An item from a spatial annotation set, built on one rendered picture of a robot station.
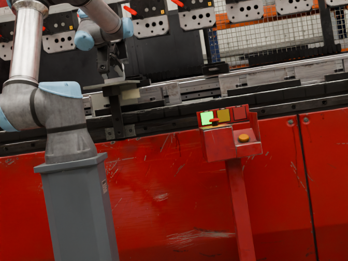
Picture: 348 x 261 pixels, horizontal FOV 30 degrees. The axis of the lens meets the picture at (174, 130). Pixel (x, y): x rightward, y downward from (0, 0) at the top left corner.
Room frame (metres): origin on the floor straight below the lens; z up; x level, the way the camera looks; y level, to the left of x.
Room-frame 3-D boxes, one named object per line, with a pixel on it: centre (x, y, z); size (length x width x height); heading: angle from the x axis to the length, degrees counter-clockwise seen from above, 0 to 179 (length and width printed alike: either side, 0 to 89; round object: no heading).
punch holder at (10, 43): (2.88, 0.62, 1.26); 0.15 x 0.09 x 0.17; 82
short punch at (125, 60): (2.82, 0.20, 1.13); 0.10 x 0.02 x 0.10; 82
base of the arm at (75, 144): (1.88, 0.31, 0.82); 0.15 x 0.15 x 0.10
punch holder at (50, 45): (2.85, 0.42, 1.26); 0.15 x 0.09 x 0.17; 82
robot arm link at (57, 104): (1.88, 0.31, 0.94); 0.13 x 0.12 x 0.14; 74
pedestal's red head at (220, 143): (2.37, -0.20, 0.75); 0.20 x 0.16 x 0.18; 93
